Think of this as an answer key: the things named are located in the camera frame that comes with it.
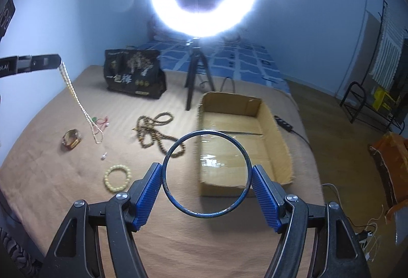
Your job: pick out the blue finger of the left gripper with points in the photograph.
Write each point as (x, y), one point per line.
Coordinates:
(38, 63)

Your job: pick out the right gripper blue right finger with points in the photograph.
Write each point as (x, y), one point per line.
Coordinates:
(336, 251)

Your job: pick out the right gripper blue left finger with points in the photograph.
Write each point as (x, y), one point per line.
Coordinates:
(75, 249)

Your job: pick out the blue glass bangle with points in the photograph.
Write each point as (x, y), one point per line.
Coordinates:
(214, 179)

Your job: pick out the black plum snack bag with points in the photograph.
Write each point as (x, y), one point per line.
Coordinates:
(134, 72)

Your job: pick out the orange wooden stool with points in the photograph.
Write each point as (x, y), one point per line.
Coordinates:
(390, 156)

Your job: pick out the black power strip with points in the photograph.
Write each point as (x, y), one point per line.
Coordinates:
(283, 124)

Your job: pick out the cardboard box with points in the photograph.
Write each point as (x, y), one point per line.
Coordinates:
(250, 121)

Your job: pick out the yellow box on rack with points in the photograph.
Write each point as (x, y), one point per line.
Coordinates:
(383, 102)

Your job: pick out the black clothes rack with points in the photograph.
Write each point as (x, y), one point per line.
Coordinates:
(358, 97)

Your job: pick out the black tripod stand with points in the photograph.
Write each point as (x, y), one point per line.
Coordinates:
(196, 56)

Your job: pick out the dark hanging clothes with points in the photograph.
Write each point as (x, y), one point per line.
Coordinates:
(399, 86)

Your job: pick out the white knitted garment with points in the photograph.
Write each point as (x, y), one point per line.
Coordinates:
(389, 50)

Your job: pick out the blue patterned bed sheet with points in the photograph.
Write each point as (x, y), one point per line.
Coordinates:
(240, 60)

